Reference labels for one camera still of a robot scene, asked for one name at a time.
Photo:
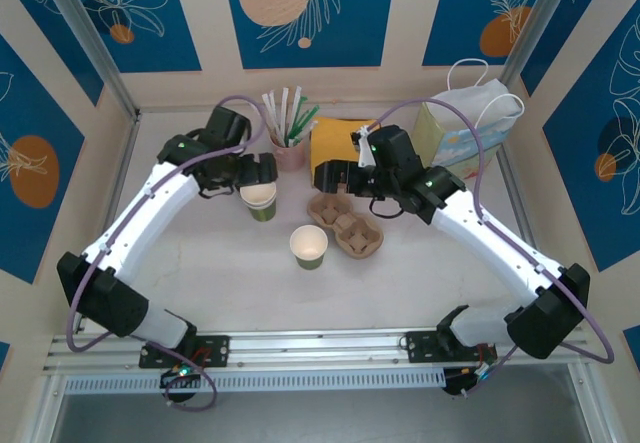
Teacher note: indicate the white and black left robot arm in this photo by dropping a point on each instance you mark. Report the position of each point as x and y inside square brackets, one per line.
[135, 228]

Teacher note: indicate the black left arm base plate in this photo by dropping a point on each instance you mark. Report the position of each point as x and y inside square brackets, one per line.
[215, 350]

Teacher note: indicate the pink straw holder cup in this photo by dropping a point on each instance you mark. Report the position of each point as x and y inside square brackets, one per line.
[290, 158]

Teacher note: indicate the yellow paper napkin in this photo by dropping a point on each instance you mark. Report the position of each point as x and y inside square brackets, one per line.
[335, 138]

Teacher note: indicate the aluminium frame side rail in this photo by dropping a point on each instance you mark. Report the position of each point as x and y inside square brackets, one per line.
[124, 163]
[515, 188]

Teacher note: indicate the aluminium frame post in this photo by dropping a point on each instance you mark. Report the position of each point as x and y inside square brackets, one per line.
[536, 28]
[94, 43]

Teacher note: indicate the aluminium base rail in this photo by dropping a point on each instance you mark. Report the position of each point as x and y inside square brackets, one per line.
[320, 348]

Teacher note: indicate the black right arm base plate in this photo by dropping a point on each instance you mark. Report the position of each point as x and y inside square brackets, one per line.
[422, 348]

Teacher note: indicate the printed paper gift bag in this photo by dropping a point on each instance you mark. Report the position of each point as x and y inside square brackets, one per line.
[450, 158]

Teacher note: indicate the brown pulp cup carrier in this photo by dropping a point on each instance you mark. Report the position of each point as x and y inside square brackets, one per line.
[350, 233]

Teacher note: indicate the small controller circuit board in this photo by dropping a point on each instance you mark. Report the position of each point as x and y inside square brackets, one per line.
[177, 375]
[484, 374]

